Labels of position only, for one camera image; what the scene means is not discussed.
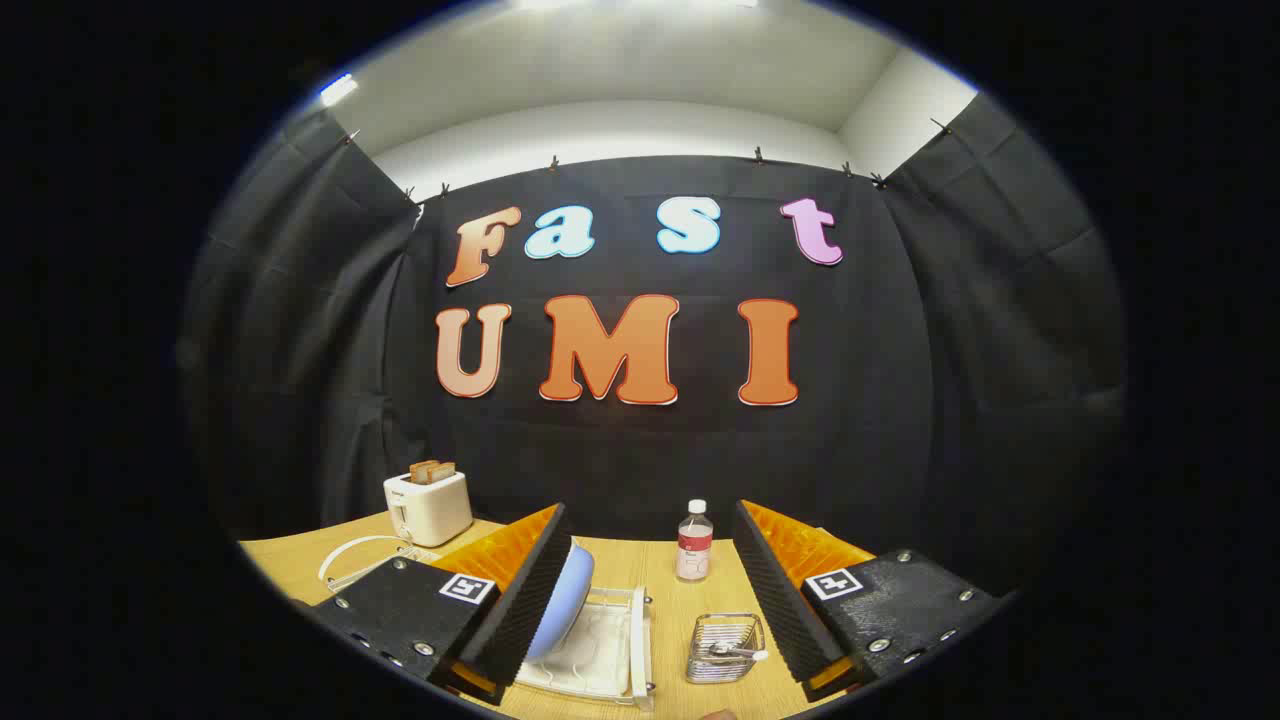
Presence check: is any white toaster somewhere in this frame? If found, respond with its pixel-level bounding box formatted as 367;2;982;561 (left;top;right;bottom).
384;470;474;548

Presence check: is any light blue plate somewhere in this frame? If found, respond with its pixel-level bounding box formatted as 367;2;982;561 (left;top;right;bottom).
525;543;596;661

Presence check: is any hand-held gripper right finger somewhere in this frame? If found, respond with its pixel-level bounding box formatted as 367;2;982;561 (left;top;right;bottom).
733;499;1006;701

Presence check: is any metal wire basket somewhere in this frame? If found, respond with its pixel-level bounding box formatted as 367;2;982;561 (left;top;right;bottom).
686;613;768;685

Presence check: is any black backdrop cloth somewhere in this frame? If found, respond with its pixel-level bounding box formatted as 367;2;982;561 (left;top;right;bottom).
180;95;1126;591

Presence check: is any clear plastic bottle red label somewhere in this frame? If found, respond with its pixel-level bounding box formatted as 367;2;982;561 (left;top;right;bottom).
676;499;714;584

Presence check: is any white wire dish rack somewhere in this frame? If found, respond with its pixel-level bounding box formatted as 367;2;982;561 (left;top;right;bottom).
318;535;656;711

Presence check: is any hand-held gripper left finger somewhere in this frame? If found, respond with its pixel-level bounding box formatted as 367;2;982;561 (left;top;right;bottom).
310;503;576;706

